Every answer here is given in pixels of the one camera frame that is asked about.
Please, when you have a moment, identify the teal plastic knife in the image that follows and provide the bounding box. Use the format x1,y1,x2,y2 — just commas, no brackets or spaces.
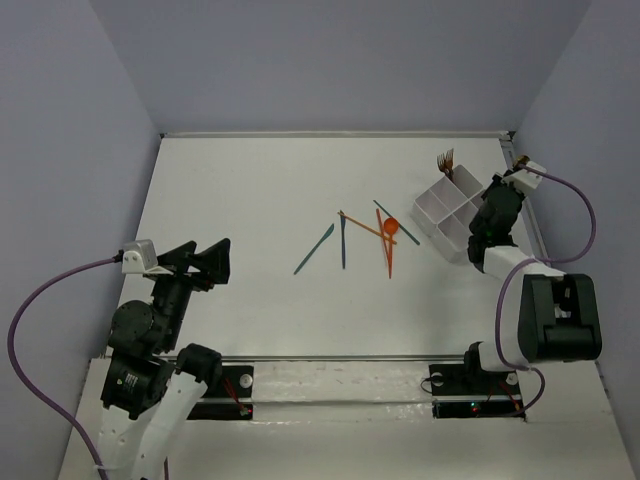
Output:
293,223,335,276

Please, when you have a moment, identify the aluminium table rail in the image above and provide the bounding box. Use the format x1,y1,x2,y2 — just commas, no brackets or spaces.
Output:
223,354,464,363

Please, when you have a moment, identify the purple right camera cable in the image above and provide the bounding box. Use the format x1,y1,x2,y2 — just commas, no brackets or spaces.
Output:
494,167,599,416

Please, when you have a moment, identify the red orange chopstick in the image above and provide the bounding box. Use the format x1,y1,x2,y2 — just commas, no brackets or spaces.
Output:
376,208,392,279

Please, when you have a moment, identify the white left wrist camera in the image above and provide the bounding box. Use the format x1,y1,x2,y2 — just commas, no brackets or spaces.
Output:
121,239,158,275

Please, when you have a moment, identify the white divided utensil container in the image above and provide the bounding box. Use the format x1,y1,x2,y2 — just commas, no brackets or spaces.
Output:
410,165,484,264

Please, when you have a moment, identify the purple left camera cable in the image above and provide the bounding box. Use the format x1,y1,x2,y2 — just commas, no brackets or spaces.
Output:
7,254,124,476

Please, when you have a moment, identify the teal chopstick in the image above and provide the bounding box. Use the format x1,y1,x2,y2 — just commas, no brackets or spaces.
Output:
372,199,421,246

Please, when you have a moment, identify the purple camera cable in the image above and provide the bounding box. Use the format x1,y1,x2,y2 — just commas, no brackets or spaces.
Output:
7,254,124,476
494,167,599,416

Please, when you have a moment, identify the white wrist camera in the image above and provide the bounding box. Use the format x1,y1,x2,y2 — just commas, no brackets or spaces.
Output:
121,239,158,275
502,155,547,196

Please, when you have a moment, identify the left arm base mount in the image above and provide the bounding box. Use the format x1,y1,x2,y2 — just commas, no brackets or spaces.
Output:
188,364,254,421

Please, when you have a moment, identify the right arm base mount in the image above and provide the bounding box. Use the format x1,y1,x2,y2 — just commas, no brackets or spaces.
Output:
420,363,526,419

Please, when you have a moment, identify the dark blue plastic knife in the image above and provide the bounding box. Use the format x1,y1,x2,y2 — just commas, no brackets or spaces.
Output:
338,210,346,270

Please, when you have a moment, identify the orange plastic spoon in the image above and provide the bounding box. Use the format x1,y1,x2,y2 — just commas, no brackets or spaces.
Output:
383,217,399,269

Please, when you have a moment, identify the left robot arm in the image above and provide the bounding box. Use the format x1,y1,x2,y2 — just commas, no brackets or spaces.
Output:
97,238,231,479

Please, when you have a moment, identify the copper fork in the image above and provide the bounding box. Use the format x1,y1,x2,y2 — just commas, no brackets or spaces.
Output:
436,149,454,180

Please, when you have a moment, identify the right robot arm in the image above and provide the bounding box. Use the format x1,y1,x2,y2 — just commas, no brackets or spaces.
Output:
460,165,603,392

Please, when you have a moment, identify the orange yellow chopstick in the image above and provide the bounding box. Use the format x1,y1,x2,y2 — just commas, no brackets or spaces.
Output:
338,211,397,245

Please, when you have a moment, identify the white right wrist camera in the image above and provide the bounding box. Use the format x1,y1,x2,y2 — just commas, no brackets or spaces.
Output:
502,155,547,196

